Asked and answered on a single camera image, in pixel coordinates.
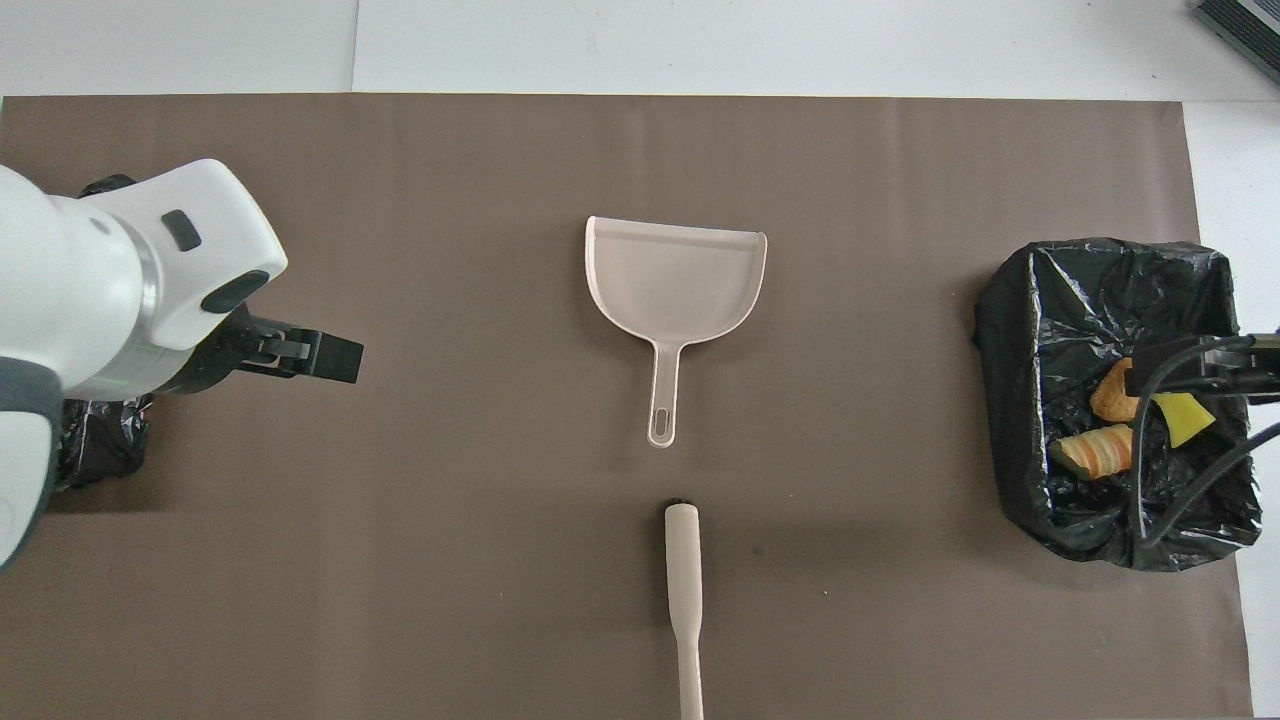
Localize brown toy bread loaf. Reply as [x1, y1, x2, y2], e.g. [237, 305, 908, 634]
[1089, 357, 1141, 423]

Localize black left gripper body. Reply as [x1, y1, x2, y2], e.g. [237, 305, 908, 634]
[150, 303, 313, 396]

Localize bin lined with black bag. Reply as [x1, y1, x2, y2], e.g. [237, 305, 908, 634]
[972, 238, 1263, 573]
[55, 175, 156, 491]

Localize small curved yellow sponge piece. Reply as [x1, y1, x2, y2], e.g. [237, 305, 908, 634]
[1152, 392, 1217, 449]

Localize brown paper table mat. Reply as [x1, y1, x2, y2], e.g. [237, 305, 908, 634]
[0, 94, 1253, 720]

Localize dark grey ribbed device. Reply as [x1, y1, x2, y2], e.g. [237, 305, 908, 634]
[1195, 0, 1280, 86]

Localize toy croissant pale underside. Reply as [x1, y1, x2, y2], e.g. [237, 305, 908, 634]
[1055, 423, 1136, 481]

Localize beige plastic dustpan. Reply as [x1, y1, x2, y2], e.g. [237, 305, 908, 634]
[585, 215, 769, 448]

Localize beige handled black bristle brush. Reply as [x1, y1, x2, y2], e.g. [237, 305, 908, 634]
[664, 497, 705, 720]

